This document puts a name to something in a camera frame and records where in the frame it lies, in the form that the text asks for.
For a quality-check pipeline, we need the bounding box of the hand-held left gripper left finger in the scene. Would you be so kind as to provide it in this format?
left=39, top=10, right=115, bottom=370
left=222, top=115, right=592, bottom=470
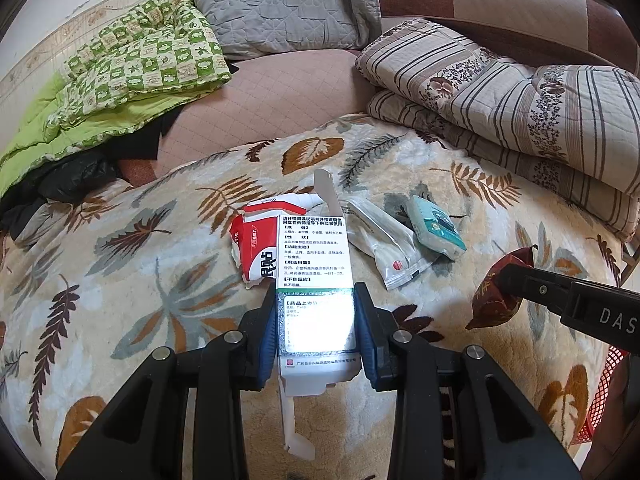
left=55, top=291, right=280, bottom=480

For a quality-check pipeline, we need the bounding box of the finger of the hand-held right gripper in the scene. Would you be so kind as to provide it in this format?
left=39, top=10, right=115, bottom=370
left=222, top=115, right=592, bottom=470
left=497, top=262, right=576, bottom=318

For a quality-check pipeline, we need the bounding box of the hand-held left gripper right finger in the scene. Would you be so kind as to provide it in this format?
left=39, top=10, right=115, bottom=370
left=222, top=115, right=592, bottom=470
left=352, top=282, right=583, bottom=480

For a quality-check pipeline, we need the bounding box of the dark red snack bag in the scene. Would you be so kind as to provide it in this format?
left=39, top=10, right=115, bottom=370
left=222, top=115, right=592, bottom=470
left=465, top=247, right=536, bottom=331

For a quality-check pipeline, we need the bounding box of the red plastic mesh basket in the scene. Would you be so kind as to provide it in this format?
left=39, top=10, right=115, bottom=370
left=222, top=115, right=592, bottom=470
left=575, top=345, right=631, bottom=445

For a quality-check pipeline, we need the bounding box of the white medicine box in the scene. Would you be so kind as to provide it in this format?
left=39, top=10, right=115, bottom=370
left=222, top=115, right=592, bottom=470
left=276, top=169, right=363, bottom=463

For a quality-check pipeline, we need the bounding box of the white foil sachet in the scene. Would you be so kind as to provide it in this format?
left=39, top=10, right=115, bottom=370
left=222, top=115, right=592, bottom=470
left=342, top=197, right=443, bottom=291

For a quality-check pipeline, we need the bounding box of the red and white carton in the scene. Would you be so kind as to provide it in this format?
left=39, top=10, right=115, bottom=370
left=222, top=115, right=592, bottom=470
left=230, top=199, right=301, bottom=291

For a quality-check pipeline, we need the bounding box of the teal tissue pack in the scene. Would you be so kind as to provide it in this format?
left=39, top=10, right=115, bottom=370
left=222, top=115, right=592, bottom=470
left=407, top=195, right=467, bottom=261

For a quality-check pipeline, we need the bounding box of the leaf print plush blanket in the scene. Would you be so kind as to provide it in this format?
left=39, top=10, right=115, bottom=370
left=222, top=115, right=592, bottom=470
left=0, top=112, right=626, bottom=480

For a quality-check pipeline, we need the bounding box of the striped floral folded quilt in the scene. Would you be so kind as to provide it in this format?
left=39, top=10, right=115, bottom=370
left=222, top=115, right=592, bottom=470
left=355, top=17, right=640, bottom=238

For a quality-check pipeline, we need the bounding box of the pink quilted mattress cover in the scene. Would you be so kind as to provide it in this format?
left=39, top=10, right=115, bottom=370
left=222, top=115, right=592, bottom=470
left=120, top=47, right=381, bottom=186

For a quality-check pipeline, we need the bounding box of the black cloth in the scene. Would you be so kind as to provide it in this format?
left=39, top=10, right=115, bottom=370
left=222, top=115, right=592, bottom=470
left=0, top=110, right=186, bottom=241

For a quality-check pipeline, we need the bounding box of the brown patchwork cushion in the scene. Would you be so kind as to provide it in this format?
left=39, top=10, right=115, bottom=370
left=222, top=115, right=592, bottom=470
left=375, top=0, right=640, bottom=68

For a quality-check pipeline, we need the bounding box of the green checkered quilt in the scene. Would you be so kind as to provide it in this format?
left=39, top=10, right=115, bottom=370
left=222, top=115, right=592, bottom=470
left=0, top=0, right=233, bottom=196

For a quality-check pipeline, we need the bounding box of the grey quilted pillow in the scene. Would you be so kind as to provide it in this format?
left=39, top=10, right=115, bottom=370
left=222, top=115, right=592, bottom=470
left=186, top=0, right=396, bottom=60

